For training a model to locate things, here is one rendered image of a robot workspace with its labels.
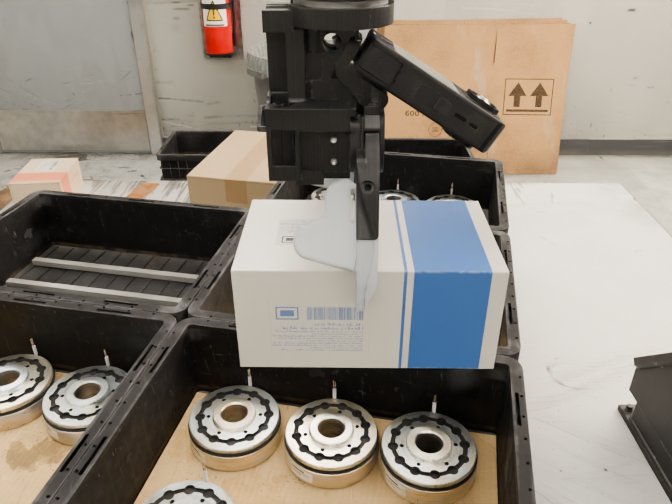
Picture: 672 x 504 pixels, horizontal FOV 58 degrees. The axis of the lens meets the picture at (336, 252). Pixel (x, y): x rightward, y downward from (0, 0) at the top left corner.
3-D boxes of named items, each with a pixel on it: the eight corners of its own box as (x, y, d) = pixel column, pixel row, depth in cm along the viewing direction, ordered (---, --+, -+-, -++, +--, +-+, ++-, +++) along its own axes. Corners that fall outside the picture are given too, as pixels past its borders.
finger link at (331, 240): (294, 311, 44) (295, 185, 45) (376, 311, 44) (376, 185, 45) (290, 311, 41) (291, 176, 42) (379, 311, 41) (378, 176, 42)
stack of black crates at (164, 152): (268, 200, 286) (264, 130, 269) (260, 231, 260) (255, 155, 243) (182, 200, 286) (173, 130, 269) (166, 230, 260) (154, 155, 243)
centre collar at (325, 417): (354, 415, 69) (354, 411, 69) (352, 449, 65) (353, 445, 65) (311, 413, 69) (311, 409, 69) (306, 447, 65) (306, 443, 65)
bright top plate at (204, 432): (289, 395, 73) (289, 391, 72) (263, 461, 64) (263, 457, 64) (210, 383, 75) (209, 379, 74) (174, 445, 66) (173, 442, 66)
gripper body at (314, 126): (279, 153, 50) (270, -7, 44) (384, 153, 50) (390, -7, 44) (269, 192, 43) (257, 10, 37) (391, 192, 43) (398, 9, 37)
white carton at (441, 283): (467, 285, 59) (478, 200, 54) (493, 369, 48) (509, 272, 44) (258, 284, 59) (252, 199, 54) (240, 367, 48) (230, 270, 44)
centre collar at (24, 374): (38, 370, 76) (37, 366, 76) (12, 398, 72) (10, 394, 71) (3, 365, 77) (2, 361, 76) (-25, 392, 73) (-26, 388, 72)
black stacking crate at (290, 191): (493, 215, 124) (501, 162, 119) (498, 296, 99) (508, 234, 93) (304, 199, 131) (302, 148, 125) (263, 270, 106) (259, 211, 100)
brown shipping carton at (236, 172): (289, 251, 134) (286, 184, 126) (194, 241, 137) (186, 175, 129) (320, 195, 159) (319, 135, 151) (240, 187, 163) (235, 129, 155)
